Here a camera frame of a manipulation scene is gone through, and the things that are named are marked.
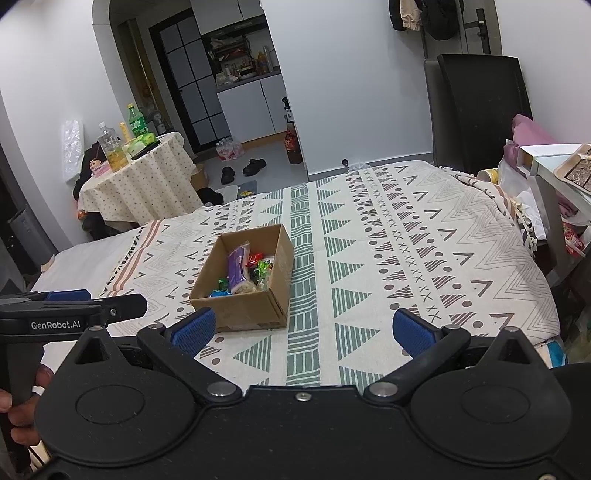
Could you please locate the black bag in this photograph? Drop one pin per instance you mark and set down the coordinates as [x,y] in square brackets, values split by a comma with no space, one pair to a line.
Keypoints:
[210,195]

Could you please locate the pink cloth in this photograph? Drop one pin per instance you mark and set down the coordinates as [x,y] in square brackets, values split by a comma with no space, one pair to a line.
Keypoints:
[528,134]

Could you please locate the black chair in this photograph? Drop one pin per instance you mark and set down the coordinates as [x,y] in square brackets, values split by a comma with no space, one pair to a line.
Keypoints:
[480,110]

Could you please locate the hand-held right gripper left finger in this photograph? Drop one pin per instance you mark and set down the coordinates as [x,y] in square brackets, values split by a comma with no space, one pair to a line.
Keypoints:
[194,330]

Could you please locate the small cardboard box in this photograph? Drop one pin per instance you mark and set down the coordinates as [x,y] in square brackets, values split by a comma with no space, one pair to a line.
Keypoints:
[199,176]

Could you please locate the green candy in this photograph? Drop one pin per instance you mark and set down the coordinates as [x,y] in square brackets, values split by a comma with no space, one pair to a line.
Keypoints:
[264,267]
[222,280]

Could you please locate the round table with dotted cloth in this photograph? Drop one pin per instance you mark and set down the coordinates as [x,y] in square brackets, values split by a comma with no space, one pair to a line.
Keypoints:
[138,189]

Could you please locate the red snack bag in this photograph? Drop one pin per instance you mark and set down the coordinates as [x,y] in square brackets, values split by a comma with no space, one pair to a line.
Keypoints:
[577,240]

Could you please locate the black framed glass door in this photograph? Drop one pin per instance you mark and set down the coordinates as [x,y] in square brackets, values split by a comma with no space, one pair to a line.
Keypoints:
[194,87]

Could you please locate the blue candy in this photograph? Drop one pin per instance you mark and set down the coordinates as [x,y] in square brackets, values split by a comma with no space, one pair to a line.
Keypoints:
[220,293]

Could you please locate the dark clothes pile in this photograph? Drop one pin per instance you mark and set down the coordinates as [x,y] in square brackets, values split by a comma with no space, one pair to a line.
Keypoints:
[83,170]

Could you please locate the pack of water bottles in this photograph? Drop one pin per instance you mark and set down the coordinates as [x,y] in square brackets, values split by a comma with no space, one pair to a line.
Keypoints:
[230,148]

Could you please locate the person's left hand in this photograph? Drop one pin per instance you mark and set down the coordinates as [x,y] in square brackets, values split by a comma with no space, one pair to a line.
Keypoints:
[25,410]

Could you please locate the clear plastic bag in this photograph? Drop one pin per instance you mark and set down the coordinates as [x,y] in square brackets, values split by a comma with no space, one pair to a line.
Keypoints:
[72,150]

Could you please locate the tape roll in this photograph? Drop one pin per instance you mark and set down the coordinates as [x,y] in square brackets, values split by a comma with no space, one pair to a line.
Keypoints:
[488,175]

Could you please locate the flat black device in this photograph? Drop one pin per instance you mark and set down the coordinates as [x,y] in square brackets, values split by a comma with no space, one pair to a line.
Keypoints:
[147,150]

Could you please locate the green soda bottle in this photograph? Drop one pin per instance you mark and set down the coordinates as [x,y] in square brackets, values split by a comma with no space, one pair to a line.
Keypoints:
[135,121]

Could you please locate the grey door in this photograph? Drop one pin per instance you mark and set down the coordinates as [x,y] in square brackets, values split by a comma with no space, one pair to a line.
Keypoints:
[461,41]

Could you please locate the patterned woven blanket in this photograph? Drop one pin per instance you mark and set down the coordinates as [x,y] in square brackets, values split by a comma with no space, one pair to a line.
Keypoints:
[415,240]

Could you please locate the small yellow bottle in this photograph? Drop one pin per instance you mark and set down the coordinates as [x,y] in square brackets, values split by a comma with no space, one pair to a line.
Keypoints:
[124,133]

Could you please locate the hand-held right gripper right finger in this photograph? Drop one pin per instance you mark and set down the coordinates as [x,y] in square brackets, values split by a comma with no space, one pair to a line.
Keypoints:
[413,333]

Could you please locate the brown cardboard box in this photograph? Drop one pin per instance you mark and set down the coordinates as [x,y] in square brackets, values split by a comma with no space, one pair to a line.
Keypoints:
[249,314]

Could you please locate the long purple snack packet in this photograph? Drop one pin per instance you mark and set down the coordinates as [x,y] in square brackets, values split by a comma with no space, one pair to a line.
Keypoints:
[238,265]

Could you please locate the white side table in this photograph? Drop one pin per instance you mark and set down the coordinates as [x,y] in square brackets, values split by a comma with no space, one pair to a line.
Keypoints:
[549,184]

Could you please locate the printed paper tray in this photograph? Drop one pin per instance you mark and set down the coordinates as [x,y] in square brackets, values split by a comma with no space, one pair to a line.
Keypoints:
[577,168]

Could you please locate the black slipper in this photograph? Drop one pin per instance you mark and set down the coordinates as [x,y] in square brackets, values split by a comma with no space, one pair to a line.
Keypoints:
[255,167]
[228,175]

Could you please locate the clear bottle with yellow liquid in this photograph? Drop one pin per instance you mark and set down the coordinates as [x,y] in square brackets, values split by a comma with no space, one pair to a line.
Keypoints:
[113,150]

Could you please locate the kitchen dish rack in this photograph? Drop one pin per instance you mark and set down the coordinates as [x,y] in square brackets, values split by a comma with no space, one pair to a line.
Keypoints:
[242,57]

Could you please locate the black spray bottle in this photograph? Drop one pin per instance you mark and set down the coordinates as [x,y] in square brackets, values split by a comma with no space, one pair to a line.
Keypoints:
[286,110]

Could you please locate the green tissue packet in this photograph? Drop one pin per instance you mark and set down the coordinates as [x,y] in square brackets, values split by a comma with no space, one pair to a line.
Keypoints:
[141,143]

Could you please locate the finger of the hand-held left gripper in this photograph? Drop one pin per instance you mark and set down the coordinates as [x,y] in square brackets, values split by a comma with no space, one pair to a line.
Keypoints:
[122,307]
[67,295]

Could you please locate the black hanging coat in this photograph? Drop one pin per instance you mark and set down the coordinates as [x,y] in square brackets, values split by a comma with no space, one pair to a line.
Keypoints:
[441,18]

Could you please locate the red snack packet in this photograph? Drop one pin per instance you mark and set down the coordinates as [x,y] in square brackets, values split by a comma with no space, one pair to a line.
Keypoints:
[255,258]

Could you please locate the pink cartoon container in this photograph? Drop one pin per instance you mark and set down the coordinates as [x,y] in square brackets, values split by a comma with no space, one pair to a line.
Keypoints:
[100,168]

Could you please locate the beige hanging garment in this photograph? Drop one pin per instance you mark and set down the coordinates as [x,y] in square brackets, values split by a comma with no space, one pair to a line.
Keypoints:
[410,14]

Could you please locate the dark cola bottle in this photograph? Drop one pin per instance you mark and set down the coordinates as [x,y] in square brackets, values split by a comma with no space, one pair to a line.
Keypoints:
[293,145]

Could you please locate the white kitchen cabinet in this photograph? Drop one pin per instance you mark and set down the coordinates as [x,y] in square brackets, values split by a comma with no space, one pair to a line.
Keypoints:
[251,108]

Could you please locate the grey bin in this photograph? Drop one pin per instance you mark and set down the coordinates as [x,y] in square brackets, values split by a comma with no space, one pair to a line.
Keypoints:
[30,233]

